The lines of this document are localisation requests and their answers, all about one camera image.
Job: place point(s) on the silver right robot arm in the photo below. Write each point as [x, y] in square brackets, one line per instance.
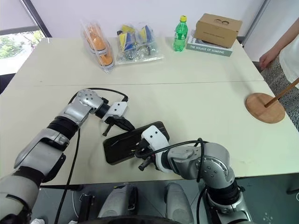
[210, 163]

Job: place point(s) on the grey rounded housing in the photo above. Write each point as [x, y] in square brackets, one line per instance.
[116, 200]
[177, 203]

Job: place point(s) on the black window frame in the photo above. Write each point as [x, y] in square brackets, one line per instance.
[35, 17]

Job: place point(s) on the round wooden stand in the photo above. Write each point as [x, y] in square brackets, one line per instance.
[264, 112]

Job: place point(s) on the person's bare forearm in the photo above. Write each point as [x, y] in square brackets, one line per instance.
[285, 39]

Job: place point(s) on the person's bare hand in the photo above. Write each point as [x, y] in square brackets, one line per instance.
[269, 58]

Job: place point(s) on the dark tool case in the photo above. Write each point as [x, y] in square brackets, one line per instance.
[121, 147]

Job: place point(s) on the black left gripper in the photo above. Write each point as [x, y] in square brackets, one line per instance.
[114, 121]

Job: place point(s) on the person's white shirt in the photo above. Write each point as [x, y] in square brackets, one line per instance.
[292, 63]

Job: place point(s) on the green and white book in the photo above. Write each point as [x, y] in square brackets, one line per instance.
[208, 51]

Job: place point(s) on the clear bag of blue-yellow items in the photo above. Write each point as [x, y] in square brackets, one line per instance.
[135, 44]

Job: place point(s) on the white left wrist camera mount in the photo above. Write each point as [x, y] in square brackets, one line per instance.
[116, 108]

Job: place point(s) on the clear bag of orange items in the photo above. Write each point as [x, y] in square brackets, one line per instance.
[99, 44]

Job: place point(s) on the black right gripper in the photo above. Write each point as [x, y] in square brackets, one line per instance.
[147, 152]

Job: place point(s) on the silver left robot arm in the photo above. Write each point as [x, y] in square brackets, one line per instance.
[46, 149]

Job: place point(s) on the brown cardboard box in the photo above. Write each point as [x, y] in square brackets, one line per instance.
[217, 30]

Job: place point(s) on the green plastic soda bottle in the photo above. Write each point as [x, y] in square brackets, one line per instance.
[180, 39]

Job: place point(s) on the white roller blind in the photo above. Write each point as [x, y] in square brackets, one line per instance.
[14, 12]

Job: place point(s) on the grey patterned fabric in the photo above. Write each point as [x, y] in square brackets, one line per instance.
[278, 77]

